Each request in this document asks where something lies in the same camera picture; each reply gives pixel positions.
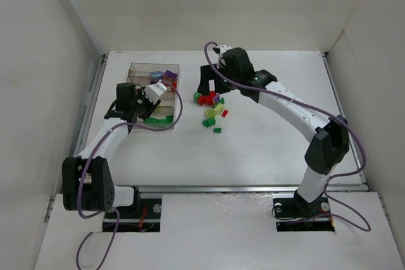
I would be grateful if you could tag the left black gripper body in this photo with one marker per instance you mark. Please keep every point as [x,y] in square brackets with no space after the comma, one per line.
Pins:
[147,106]

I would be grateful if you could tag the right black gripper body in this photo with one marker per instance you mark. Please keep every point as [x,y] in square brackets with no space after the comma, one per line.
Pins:
[218,77]

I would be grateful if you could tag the purple round lego piece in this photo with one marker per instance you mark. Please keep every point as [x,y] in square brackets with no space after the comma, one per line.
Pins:
[156,75]

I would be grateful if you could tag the purple square lego brick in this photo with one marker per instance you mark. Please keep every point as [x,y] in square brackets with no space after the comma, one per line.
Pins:
[170,74]

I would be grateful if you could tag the small red lego stud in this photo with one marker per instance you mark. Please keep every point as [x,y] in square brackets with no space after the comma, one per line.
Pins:
[225,113]

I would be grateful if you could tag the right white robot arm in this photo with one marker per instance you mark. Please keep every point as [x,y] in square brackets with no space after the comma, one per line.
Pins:
[327,136]

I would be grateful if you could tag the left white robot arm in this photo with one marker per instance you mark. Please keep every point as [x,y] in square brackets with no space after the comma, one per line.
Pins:
[87,181]

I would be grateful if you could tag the dark green flat lego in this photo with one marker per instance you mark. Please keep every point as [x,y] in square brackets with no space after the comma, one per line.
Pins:
[152,120]

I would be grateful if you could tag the green lego left of pile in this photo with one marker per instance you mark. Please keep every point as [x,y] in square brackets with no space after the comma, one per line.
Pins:
[196,96]

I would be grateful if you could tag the green square lego in tray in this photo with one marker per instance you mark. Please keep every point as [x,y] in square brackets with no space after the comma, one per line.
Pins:
[168,120]

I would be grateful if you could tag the large red lego block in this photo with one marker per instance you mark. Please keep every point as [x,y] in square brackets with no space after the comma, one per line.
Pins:
[209,100]

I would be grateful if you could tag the lime lego pile block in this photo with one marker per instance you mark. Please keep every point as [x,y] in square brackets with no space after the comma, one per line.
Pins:
[216,111]

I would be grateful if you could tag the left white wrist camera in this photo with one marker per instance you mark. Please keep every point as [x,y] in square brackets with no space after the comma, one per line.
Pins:
[155,91]

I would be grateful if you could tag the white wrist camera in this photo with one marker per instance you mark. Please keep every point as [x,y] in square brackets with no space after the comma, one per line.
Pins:
[221,49]
[155,91]

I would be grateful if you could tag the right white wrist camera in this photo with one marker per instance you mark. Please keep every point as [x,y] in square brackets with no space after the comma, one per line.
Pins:
[221,49]

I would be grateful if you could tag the aluminium rail front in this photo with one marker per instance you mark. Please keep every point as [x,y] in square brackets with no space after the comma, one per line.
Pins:
[216,189]

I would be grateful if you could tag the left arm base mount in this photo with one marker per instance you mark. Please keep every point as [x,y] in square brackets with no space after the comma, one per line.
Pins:
[144,217]

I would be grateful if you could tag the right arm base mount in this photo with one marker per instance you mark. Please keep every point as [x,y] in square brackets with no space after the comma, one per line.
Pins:
[291,216]

